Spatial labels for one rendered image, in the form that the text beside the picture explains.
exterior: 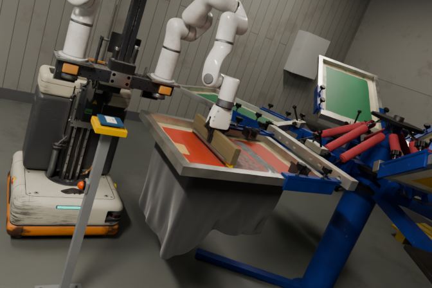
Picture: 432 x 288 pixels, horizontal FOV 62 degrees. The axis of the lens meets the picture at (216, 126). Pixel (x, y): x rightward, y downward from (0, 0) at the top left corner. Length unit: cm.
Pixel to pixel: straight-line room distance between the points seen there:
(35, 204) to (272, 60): 415
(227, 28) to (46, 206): 140
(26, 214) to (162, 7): 310
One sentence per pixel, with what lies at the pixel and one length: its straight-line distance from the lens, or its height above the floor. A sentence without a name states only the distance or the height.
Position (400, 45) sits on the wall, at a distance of 607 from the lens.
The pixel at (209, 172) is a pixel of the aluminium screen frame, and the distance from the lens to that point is 133.
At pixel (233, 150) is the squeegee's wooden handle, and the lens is 146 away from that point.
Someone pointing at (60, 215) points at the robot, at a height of 20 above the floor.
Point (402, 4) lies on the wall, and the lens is 632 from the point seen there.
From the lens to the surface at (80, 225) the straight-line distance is 178.
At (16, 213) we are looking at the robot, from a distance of 227.
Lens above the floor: 147
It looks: 14 degrees down
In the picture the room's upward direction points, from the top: 20 degrees clockwise
